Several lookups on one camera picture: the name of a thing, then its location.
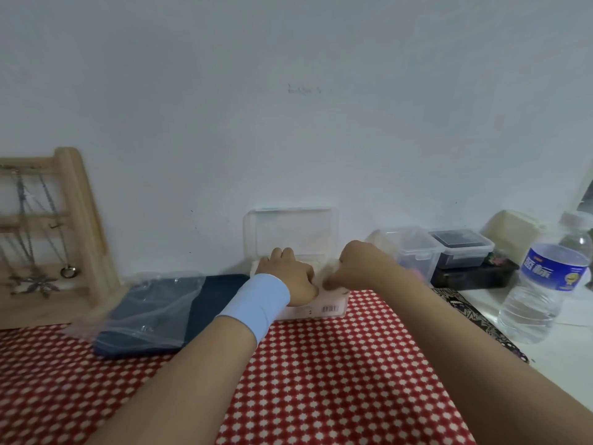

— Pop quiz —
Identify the person's left forearm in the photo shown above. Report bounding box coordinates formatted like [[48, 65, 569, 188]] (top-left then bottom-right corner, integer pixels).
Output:
[[85, 315, 258, 445]]

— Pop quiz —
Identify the ring pendant necklace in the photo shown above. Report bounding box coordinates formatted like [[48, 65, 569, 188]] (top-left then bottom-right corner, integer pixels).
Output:
[[39, 176, 80, 279]]

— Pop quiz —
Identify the clear plastic water bottle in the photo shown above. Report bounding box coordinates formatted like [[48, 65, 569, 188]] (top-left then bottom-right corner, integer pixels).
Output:
[[497, 210, 593, 345]]

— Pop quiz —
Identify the person's left hand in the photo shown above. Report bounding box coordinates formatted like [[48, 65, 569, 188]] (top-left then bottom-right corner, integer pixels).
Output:
[[255, 247, 319, 307]]

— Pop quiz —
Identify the person's right hand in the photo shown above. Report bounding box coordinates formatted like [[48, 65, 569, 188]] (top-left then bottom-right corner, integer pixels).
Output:
[[322, 240, 418, 292]]

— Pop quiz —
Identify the clear lidded plastic container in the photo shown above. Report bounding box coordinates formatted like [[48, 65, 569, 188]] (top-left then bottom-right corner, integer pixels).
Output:
[[364, 226, 447, 286]]

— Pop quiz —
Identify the leaf pendant necklace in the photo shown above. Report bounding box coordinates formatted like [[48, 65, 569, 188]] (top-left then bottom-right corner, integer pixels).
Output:
[[11, 171, 61, 300]]

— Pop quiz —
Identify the person's right forearm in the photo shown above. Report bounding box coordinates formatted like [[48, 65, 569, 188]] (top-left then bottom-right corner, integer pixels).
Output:
[[384, 268, 593, 445]]

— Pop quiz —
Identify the black tray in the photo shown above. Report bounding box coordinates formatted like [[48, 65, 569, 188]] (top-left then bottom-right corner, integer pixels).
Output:
[[431, 259, 519, 291]]

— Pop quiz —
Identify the clear plastic bag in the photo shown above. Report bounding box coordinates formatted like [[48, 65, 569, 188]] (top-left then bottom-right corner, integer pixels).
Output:
[[62, 271, 207, 355]]

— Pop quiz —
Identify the dark grey object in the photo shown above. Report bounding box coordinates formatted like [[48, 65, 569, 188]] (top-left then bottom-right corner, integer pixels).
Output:
[[576, 164, 593, 214]]

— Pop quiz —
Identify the beige plastic tub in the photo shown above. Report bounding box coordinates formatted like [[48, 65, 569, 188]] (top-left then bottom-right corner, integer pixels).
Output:
[[479, 210, 550, 265]]

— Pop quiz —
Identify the phone with patterned case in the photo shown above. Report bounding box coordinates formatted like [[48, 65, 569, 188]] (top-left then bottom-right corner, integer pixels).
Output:
[[433, 287, 530, 365]]

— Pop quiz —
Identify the clear cotton pad box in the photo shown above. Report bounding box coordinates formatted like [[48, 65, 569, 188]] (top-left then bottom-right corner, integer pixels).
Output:
[[244, 207, 351, 321]]

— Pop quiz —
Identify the clear container with black contents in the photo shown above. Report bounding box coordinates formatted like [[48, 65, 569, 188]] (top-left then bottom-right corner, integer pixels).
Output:
[[428, 229, 495, 269]]

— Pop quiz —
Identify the dark blue pouch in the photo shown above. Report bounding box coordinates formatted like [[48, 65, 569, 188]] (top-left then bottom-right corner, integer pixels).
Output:
[[92, 274, 251, 359]]

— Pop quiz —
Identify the light blue wristband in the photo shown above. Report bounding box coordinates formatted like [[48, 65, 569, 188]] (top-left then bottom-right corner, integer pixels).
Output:
[[216, 274, 292, 346]]

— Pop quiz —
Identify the wooden jewelry stand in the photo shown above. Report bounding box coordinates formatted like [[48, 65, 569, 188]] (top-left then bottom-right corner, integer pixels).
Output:
[[0, 146, 121, 331]]

